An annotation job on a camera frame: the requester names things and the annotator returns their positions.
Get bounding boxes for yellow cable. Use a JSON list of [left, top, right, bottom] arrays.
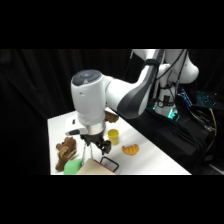
[[209, 107, 218, 137]]

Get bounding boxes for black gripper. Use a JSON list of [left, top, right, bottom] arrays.
[[80, 132, 112, 155]]

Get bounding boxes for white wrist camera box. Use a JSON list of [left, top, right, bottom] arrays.
[[64, 116, 89, 136]]

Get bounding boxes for black curtain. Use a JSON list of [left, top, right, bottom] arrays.
[[0, 49, 224, 176]]

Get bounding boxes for yellow plastic cup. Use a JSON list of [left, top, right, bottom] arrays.
[[107, 128, 120, 146]]

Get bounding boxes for black robot stand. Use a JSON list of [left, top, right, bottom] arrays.
[[126, 99, 218, 175]]

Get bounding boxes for brown plush toy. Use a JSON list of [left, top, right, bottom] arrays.
[[54, 136, 78, 172]]

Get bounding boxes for blue lit device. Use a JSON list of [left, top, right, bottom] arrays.
[[177, 88, 193, 108]]

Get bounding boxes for toy croissant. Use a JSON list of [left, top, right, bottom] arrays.
[[121, 143, 141, 156]]

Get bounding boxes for backlit keyboard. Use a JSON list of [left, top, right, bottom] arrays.
[[195, 90, 220, 108]]

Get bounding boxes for green foam block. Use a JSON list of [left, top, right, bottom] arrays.
[[63, 158, 84, 176]]

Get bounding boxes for background robot with electronics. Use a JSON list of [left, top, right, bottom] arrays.
[[151, 49, 189, 108]]

